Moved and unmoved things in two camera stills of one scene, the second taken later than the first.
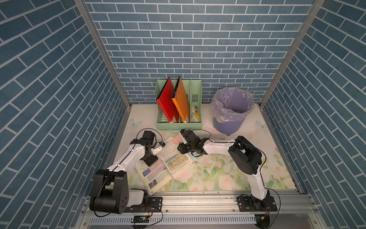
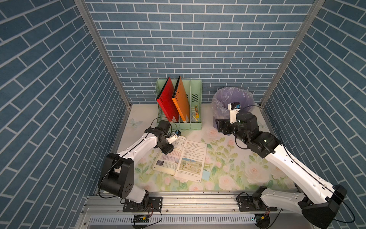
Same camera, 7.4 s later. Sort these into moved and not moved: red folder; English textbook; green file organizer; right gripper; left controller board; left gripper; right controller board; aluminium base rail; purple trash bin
Moved: left gripper; English textbook; right gripper
Not moved: purple trash bin; left controller board; red folder; right controller board; green file organizer; aluminium base rail
